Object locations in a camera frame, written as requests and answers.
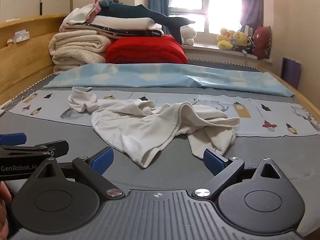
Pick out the window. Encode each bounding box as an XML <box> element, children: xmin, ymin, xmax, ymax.
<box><xmin>169</xmin><ymin>0</ymin><xmax>242</xmax><ymax>34</ymax></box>

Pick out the white sock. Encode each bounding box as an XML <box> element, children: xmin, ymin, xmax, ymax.
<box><xmin>67</xmin><ymin>87</ymin><xmax>100</xmax><ymax>113</ymax></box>

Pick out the purple curtain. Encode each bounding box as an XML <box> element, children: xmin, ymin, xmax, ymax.
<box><xmin>240</xmin><ymin>0</ymin><xmax>264</xmax><ymax>32</ymax></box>

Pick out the dark red owl cushion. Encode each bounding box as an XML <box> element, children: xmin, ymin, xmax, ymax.
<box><xmin>253</xmin><ymin>26</ymin><xmax>272</xmax><ymax>60</ymax></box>

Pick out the white folded bedding stack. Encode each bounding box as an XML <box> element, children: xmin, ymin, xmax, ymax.
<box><xmin>59</xmin><ymin>3</ymin><xmax>164</xmax><ymax>39</ymax></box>

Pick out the wooden bed frame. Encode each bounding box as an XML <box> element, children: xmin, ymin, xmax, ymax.
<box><xmin>0</xmin><ymin>14</ymin><xmax>66</xmax><ymax>104</ymax></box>

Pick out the white shirt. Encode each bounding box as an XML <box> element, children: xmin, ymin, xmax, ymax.
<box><xmin>88</xmin><ymin>99</ymin><xmax>240</xmax><ymax>168</ymax></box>

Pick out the cream folded blanket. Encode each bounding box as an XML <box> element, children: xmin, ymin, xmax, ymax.
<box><xmin>48</xmin><ymin>30</ymin><xmax>112</xmax><ymax>75</ymax></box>

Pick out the person's left hand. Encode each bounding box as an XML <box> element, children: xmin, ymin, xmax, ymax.
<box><xmin>0</xmin><ymin>181</ymin><xmax>11</xmax><ymax>240</ymax></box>

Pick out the dark teal shark plush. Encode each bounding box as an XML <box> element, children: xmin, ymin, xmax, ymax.
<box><xmin>98</xmin><ymin>0</ymin><xmax>195</xmax><ymax>44</ymax></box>

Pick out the white bear plush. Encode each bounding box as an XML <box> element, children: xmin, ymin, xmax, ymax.
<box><xmin>181</xmin><ymin>26</ymin><xmax>197</xmax><ymax>46</ymax></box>

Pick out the tissue pack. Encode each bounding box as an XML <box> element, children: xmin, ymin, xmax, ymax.
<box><xmin>12</xmin><ymin>29</ymin><xmax>30</xmax><ymax>43</ymax></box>

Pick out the light blue folded sheet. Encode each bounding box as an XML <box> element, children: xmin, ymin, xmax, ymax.
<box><xmin>45</xmin><ymin>63</ymin><xmax>294</xmax><ymax>97</ymax></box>

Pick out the yellow plush toy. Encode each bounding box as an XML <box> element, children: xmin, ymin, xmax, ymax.
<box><xmin>217</xmin><ymin>28</ymin><xmax>254</xmax><ymax>54</ymax></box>

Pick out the red folded blanket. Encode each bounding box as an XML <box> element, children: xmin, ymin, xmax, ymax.
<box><xmin>105</xmin><ymin>35</ymin><xmax>188</xmax><ymax>64</ymax></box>

